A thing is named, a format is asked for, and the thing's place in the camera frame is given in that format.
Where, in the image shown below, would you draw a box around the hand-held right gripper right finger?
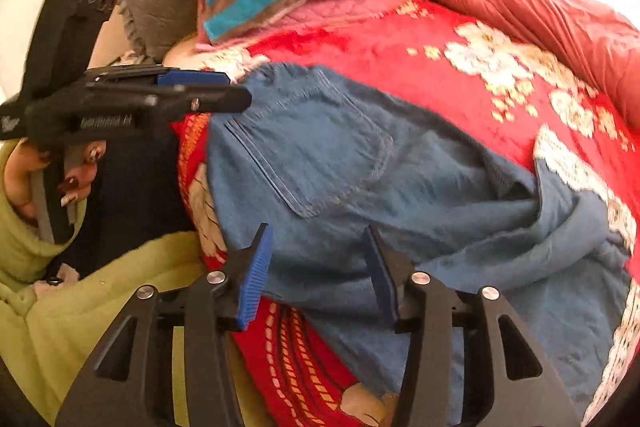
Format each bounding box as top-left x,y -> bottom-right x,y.
364,224 -> 583,427

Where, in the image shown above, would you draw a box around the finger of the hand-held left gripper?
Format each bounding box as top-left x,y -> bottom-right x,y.
82,66 -> 231,90
100,84 -> 252,115

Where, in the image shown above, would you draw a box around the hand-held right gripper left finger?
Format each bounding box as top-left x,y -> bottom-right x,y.
55,223 -> 275,427

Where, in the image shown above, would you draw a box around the blue denim pants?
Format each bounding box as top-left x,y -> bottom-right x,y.
205,63 -> 632,427

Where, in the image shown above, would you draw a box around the person's left hand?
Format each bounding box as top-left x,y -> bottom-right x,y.
2,141 -> 107,228

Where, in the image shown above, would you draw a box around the person's black garment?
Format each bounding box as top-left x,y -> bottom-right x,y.
62,121 -> 197,280

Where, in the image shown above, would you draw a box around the pink quilted pillow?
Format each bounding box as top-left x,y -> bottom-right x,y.
194,0 -> 426,54

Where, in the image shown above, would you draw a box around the red floral blanket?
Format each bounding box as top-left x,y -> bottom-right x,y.
162,0 -> 640,427

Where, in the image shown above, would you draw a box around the person's green fleece robe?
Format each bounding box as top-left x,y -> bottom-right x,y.
0,231 -> 276,427

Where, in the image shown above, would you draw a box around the salmon red duvet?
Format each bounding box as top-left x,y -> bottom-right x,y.
419,0 -> 640,130

